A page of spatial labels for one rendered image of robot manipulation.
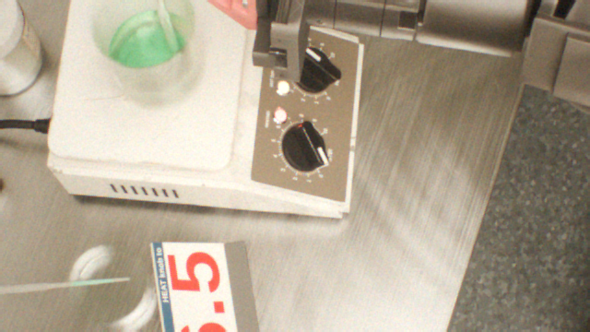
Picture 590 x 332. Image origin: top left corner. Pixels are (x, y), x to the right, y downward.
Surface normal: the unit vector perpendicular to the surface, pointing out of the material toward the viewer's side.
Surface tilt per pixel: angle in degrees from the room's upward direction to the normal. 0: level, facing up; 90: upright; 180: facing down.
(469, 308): 0
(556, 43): 55
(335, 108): 30
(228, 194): 90
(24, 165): 0
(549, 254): 0
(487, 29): 63
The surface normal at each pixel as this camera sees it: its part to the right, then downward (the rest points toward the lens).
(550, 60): -0.40, 0.53
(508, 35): -0.17, 0.71
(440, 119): -0.03, -0.29
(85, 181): -0.10, 0.96
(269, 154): 0.47, -0.20
